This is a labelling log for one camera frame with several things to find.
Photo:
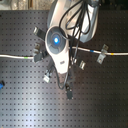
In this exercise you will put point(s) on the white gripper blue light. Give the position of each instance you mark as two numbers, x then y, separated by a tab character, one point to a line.
57	47

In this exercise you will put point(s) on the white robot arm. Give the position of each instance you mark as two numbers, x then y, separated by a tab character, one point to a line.
69	20

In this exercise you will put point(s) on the grey clip upper left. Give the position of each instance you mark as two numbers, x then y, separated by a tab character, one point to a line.
38	32

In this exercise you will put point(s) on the grey clip lower left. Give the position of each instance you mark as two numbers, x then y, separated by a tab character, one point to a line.
48	75

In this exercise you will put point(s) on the grey clip right of gripper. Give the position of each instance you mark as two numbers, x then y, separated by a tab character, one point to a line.
81	65

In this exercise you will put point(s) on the grey metal cable clip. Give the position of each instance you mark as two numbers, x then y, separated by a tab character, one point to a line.
102	55

